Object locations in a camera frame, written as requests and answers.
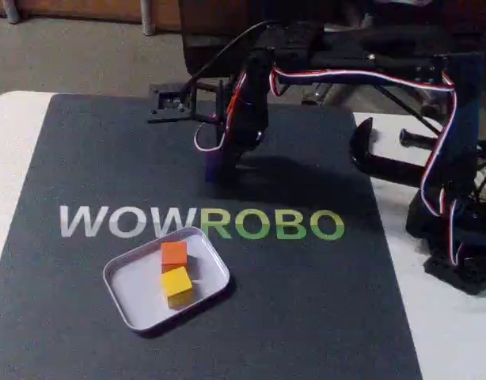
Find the thick grey metal pole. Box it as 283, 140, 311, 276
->
141, 0, 158, 36

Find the yellow wooden block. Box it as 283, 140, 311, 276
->
160, 266, 194, 310

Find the brown wooden panel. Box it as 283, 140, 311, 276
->
0, 0, 143, 20

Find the dark WOWROBO table mat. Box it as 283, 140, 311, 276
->
0, 93, 424, 380

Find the black table clamp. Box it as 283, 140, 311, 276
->
348, 117, 442, 182

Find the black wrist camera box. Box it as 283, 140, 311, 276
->
146, 81, 220, 124

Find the dark cabinet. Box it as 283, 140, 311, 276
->
178, 0, 264, 78

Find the thin grey metal pole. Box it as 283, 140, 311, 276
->
5, 0, 21, 24

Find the purple wooden block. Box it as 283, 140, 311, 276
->
203, 151, 222, 184

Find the orange wooden block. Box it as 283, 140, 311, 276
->
160, 241, 188, 268

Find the white metal tray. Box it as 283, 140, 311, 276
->
103, 227, 231, 332

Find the red white black servo cable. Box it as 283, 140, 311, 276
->
193, 66, 466, 267

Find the thin black camera cable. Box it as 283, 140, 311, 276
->
179, 19, 276, 108

